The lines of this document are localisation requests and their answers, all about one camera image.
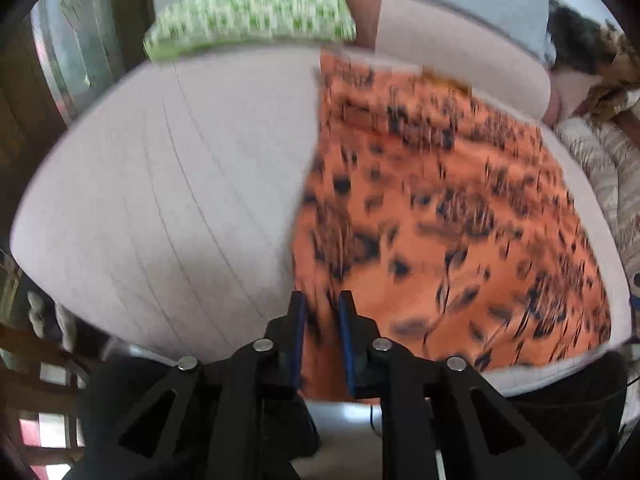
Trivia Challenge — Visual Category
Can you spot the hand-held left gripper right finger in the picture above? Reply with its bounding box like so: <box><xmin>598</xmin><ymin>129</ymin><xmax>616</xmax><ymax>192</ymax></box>
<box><xmin>337</xmin><ymin>290</ymin><xmax>581</xmax><ymax>480</ymax></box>

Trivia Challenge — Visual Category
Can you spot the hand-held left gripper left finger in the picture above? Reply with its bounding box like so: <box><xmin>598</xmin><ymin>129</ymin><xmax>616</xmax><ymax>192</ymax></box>
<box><xmin>65</xmin><ymin>290</ymin><xmax>322</xmax><ymax>480</ymax></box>

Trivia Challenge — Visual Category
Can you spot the orange black floral cloth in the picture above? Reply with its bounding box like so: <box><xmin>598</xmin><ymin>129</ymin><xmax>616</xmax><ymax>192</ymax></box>
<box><xmin>292</xmin><ymin>52</ymin><xmax>613</xmax><ymax>403</ymax></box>

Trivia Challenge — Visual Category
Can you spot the pink sheeted bed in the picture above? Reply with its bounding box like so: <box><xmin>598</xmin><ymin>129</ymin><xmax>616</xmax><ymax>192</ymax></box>
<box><xmin>10</xmin><ymin>45</ymin><xmax>636</xmax><ymax>391</ymax></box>

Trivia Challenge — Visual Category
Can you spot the wooden chair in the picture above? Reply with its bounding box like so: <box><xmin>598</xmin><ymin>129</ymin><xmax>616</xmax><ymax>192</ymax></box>
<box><xmin>0</xmin><ymin>320</ymin><xmax>92</xmax><ymax>466</ymax></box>

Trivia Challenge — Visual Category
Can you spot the cream striped cloth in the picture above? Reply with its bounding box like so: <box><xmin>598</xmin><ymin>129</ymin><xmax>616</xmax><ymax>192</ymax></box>
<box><xmin>552</xmin><ymin>117</ymin><xmax>640</xmax><ymax>261</ymax></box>

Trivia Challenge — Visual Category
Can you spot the green patterned pillow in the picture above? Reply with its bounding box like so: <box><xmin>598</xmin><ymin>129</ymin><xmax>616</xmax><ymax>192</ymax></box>
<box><xmin>142</xmin><ymin>0</ymin><xmax>358</xmax><ymax>63</ymax></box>

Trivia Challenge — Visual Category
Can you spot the glass window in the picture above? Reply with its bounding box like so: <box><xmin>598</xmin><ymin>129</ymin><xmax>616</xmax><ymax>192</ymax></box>
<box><xmin>30</xmin><ymin>0</ymin><xmax>126</xmax><ymax>131</ymax></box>

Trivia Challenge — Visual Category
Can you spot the dark cloth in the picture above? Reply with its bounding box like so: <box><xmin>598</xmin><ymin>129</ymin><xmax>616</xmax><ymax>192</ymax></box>
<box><xmin>547</xmin><ymin>6</ymin><xmax>617</xmax><ymax>77</ymax></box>

